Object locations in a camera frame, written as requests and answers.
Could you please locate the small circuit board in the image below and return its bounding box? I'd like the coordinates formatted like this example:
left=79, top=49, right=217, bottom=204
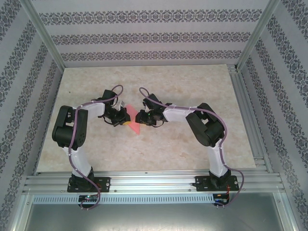
left=213, top=193, right=231, bottom=203
left=78, top=195, right=99, bottom=203

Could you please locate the black left gripper wire loop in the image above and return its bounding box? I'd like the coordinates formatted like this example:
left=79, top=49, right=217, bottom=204
left=98, top=115, right=114, bottom=126

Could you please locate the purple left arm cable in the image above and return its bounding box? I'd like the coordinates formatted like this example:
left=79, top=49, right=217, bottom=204
left=67, top=84, right=125, bottom=211

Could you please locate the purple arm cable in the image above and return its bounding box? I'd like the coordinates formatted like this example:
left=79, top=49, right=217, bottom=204
left=139, top=87, right=246, bottom=209
left=67, top=84, right=125, bottom=211

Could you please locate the aluminium mounting rail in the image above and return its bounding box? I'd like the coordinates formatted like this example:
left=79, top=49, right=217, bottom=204
left=23, top=169, right=282, bottom=193

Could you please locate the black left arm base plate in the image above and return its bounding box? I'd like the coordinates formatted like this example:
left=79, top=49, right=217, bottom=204
left=68, top=177, right=112, bottom=193

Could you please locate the slotted grey cable duct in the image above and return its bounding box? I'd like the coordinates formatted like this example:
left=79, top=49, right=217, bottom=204
left=32, top=193, right=215, bottom=205

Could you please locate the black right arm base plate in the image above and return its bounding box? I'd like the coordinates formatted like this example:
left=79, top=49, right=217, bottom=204
left=194, top=175, right=240, bottom=193

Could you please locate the aluminium side rail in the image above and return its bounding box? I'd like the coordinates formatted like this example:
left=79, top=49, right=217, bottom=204
left=227, top=64, right=274, bottom=174

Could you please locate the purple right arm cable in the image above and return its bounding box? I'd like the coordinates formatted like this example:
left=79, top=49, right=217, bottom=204
left=139, top=87, right=246, bottom=209

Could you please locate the aluminium frame post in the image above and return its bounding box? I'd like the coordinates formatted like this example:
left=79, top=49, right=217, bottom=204
left=20, top=0, right=66, bottom=70
left=236, top=0, right=282, bottom=72

